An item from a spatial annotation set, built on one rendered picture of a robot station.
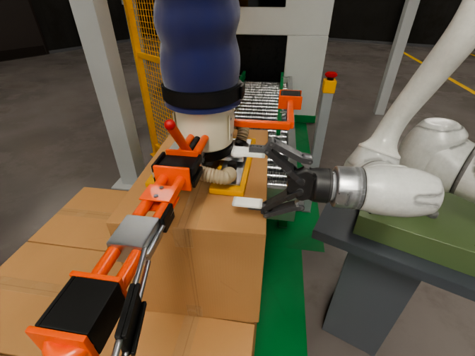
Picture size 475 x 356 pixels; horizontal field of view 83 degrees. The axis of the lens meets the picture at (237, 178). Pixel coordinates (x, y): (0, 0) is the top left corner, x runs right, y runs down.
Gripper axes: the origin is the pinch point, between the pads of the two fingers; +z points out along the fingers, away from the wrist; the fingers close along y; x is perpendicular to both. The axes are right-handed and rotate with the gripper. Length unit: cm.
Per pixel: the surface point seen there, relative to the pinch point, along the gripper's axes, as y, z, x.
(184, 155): -2.0, 13.5, 4.5
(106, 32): -14, 108, 135
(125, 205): 12.7, 30.8, 1.0
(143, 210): -1.1, 15.4, -14.7
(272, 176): 54, -7, 83
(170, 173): -1.8, 14.3, -3.1
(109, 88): 21, 113, 128
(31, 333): -2.8, 17.4, -38.1
